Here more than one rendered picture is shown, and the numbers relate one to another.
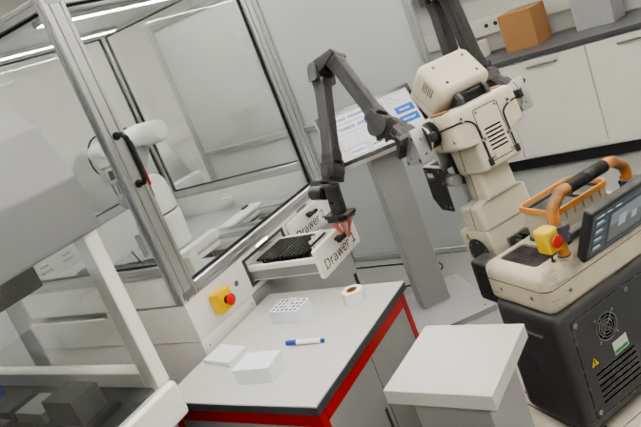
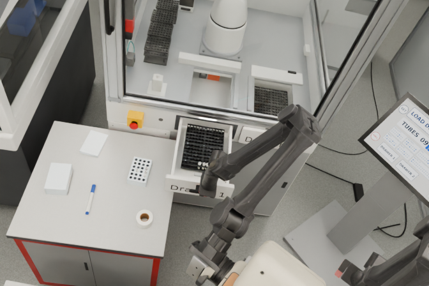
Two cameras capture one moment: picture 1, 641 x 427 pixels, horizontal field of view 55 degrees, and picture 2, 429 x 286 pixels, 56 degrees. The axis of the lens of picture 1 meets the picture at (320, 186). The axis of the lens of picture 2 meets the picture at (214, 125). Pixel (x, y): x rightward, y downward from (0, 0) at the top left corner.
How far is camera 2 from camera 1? 1.83 m
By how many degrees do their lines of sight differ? 54
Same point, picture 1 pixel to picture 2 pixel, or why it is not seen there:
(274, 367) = (52, 190)
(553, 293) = not seen: outside the picture
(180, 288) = (110, 93)
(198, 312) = (115, 110)
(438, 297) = (338, 245)
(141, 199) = (107, 37)
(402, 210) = (375, 203)
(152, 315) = not seen: hidden behind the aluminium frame
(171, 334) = not seen: hidden behind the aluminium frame
